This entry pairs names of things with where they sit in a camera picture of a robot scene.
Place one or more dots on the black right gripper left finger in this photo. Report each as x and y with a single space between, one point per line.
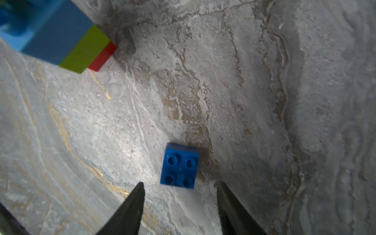
127 218

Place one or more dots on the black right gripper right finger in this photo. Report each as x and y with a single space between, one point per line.
234 218

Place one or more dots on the dark blue lego brick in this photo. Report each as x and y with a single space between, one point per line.
16 16
180 166

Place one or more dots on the red lego brick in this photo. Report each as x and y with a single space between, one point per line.
102 58

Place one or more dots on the lime green square lego brick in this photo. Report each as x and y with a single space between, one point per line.
86 50

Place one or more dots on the light blue lego plate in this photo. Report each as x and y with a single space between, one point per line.
56 27

